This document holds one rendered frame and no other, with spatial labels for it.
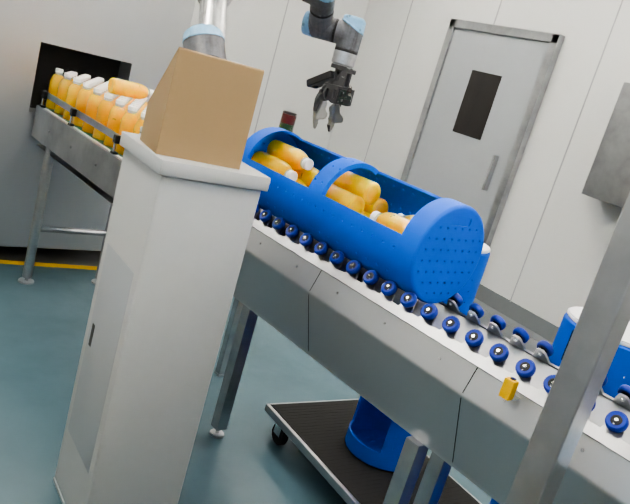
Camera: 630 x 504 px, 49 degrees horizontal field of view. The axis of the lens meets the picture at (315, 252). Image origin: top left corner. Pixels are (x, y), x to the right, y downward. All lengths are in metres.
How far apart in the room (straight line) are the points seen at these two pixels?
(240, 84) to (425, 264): 0.67
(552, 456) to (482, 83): 5.18
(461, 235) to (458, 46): 4.82
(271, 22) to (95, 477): 5.73
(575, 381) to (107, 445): 1.31
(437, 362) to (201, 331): 0.68
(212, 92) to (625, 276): 1.09
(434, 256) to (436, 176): 4.63
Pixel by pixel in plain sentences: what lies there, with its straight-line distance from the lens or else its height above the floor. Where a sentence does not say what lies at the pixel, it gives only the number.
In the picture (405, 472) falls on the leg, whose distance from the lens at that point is 1.93.
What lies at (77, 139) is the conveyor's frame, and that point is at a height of 0.87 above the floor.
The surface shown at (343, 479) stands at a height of 0.15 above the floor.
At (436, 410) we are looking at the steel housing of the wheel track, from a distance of 1.81.
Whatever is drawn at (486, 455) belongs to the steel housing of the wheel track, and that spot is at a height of 0.73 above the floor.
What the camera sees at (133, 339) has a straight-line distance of 1.95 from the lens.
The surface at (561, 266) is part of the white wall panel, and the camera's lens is 5.58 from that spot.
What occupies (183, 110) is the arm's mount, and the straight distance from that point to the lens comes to 1.83.
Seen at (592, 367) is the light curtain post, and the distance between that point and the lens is 1.29.
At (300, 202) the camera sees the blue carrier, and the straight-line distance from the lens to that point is 2.13.
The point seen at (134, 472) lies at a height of 0.22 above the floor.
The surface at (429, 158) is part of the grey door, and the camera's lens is 6.57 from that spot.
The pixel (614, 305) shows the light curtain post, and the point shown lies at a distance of 1.27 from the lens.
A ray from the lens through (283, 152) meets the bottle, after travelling 2.39.
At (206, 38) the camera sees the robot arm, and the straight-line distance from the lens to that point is 2.02.
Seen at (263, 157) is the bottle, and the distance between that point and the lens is 2.40.
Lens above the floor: 1.46
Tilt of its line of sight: 14 degrees down
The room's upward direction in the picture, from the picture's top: 16 degrees clockwise
